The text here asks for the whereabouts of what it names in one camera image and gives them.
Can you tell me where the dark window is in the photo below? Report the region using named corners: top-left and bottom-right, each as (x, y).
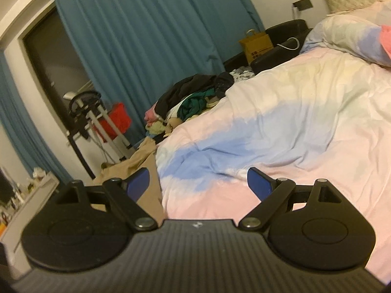
top-left (23, 4), bottom-right (95, 119)

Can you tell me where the tan printed garment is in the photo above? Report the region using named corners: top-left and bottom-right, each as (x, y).
top-left (92, 137), bottom-right (165, 220)

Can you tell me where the garment steamer stand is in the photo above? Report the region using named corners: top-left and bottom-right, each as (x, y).
top-left (63, 91), bottom-right (133, 167)

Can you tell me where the red bag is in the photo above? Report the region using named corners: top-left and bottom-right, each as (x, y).
top-left (98, 103), bottom-right (132, 138)

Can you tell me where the white vanity desk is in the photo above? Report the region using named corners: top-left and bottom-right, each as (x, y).
top-left (0, 171), bottom-right (60, 278)

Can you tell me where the wide blue curtain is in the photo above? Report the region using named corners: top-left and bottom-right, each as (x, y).
top-left (50, 0), bottom-right (265, 135)

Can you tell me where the narrow blue curtain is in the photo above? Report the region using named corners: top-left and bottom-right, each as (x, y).
top-left (0, 49), bottom-right (74, 187)

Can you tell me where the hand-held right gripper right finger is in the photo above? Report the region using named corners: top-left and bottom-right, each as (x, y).
top-left (238, 167), bottom-right (345, 230)

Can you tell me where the white cable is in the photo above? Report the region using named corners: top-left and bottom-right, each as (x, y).
top-left (276, 37), bottom-right (299, 51)

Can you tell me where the black leather seat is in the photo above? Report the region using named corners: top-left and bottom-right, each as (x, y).
top-left (223, 19), bottom-right (314, 74)

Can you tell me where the row of cosmetic bottles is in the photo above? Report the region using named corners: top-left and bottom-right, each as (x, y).
top-left (8, 175), bottom-right (43, 211)

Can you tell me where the bed with pastel sheet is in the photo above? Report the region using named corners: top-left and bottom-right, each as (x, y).
top-left (156, 0), bottom-right (391, 281)

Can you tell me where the pile of mixed clothes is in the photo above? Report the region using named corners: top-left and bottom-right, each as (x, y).
top-left (144, 72), bottom-right (254, 142)

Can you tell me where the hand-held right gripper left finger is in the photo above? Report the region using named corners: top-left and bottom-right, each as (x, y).
top-left (52, 167), bottom-right (158, 232)

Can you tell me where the yellow paper bag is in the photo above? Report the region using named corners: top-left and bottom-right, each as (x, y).
top-left (238, 29), bottom-right (274, 64)

